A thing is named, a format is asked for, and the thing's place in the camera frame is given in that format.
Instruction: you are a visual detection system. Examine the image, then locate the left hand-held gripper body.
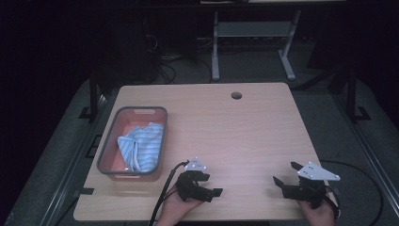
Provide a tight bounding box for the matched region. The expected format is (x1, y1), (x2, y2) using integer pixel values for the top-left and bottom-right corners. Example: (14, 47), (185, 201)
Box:
(175, 156), (215, 202)

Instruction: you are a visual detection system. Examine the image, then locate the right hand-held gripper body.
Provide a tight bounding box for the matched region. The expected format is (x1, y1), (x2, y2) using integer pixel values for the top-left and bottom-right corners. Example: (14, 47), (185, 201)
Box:
(281, 161), (342, 210)

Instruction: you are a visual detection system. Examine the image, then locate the blue striped cloth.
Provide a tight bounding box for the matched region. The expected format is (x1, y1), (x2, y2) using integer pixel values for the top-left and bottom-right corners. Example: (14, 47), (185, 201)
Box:
(117, 121), (166, 173)

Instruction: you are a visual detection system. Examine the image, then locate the pink basket with grey rim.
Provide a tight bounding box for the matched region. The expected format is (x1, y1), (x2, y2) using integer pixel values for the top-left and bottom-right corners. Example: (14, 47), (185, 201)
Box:
(96, 105), (169, 183)

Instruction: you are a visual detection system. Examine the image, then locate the person's right hand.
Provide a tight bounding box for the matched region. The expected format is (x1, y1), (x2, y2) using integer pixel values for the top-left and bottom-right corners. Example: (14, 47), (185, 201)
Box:
(297, 192), (339, 226)

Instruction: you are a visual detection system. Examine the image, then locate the person's left hand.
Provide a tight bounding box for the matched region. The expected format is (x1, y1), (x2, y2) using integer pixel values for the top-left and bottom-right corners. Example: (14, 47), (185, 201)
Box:
(155, 185), (205, 226)

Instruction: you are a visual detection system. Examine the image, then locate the black tape strip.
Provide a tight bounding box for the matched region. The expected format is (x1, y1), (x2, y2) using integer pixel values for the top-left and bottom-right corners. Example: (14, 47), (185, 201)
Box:
(72, 186), (95, 198)

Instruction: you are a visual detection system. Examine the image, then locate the grey metal stand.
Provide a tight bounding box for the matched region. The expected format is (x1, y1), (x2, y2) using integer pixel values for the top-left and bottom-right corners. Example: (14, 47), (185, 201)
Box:
(211, 9), (302, 83)

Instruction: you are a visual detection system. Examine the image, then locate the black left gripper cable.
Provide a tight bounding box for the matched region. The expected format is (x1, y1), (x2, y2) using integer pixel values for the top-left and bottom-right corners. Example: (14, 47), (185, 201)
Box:
(148, 159), (191, 226)

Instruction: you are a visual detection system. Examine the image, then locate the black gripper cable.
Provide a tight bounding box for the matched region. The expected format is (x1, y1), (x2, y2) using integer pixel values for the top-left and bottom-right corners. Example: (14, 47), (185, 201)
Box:
(319, 159), (385, 226)
(148, 159), (191, 226)

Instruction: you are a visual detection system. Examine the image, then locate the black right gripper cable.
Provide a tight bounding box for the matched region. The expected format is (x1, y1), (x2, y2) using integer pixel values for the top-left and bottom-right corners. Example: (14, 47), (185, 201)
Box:
(319, 159), (385, 226)

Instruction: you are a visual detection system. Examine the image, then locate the aluminium frame rail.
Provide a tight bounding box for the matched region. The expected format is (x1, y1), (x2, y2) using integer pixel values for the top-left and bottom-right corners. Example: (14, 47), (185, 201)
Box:
(39, 92), (112, 226)
(333, 92), (399, 218)

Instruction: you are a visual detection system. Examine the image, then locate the tangle of floor cables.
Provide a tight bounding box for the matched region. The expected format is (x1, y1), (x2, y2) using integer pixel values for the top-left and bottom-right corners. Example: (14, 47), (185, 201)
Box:
(142, 32), (215, 86)

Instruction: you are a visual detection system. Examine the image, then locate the black metal post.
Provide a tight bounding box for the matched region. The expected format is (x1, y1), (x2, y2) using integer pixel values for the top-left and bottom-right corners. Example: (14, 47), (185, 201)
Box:
(88, 60), (102, 121)

